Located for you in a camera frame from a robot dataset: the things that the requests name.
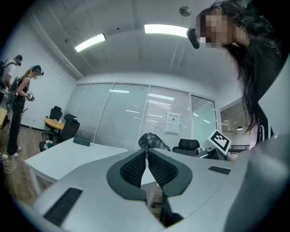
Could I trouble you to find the black mesh office chair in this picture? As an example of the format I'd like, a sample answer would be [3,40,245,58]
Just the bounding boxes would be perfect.
[172,138,200,157]

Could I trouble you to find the round ceiling fixture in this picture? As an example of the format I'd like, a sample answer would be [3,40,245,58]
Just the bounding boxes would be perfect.
[179,6,192,17]

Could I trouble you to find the dark green box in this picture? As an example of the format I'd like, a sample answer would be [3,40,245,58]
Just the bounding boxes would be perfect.
[72,135,91,147]

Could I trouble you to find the dark grey cloth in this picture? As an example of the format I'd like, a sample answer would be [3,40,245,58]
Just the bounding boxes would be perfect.
[138,133,173,152]

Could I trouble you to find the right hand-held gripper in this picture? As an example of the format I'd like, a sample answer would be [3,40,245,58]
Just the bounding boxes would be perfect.
[194,129,232,161]

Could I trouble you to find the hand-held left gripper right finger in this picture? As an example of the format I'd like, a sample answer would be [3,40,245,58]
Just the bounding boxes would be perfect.
[148,148,238,219]

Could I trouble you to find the person's head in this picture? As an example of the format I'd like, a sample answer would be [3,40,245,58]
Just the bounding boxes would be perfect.
[195,6,250,49]

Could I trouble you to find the white table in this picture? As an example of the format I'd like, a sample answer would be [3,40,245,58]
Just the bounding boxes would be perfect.
[24,137,159,208]

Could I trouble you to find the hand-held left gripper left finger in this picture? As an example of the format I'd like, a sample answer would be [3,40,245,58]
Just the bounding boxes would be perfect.
[31,149,165,232]

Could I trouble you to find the person's black shirt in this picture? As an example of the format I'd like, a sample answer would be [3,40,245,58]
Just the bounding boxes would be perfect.
[248,43,290,150]

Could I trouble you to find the round wooden table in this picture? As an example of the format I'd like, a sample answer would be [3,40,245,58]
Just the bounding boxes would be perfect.
[44,118,66,131]

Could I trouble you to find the white cables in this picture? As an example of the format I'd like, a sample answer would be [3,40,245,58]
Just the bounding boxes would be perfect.
[0,155,18,174]

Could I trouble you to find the yellow wooden desk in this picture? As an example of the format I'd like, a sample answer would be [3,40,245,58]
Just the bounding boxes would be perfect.
[0,107,9,130]

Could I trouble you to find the black head-worn camera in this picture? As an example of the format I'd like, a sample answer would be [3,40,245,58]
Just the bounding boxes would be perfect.
[186,27,201,49]

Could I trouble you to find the paper notice on glass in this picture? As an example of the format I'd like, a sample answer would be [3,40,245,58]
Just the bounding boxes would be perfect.
[164,111,182,135]

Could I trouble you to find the long ceiling light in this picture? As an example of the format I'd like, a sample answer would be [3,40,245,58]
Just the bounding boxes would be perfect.
[74,33,106,53]
[144,24,190,38]

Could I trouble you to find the black office chair with headrest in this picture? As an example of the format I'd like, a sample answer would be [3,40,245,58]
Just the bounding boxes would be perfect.
[39,114,80,152]

